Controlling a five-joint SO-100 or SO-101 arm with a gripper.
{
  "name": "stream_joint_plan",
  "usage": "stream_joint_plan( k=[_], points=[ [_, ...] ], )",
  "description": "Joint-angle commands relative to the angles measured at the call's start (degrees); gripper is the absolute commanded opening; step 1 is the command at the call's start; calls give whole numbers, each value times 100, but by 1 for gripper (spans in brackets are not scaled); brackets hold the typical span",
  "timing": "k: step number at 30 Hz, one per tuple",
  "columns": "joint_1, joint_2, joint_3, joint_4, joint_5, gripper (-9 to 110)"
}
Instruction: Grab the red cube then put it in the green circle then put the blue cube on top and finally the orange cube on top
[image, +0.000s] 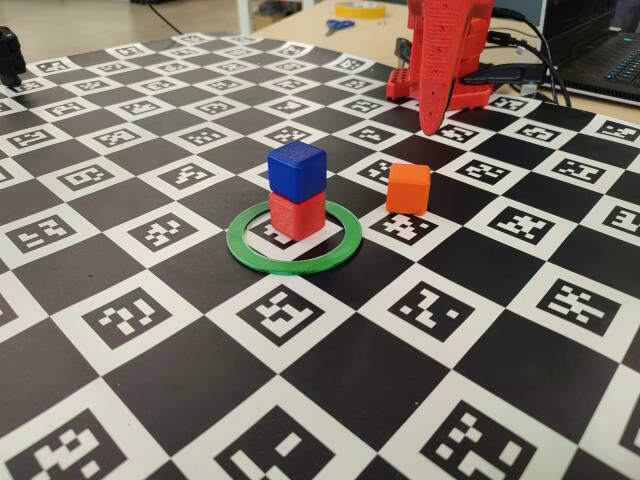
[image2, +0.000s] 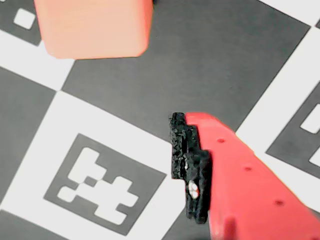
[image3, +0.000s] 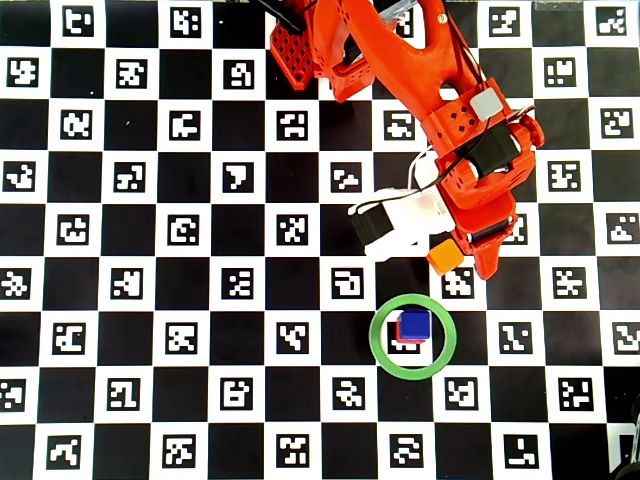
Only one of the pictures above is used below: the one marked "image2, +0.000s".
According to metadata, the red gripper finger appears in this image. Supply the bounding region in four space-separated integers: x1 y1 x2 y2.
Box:
171 111 320 240

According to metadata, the orange cube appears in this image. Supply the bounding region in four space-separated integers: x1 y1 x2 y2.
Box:
33 0 154 60

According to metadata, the checkerboard marker mat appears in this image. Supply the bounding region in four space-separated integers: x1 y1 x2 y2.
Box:
0 0 320 240

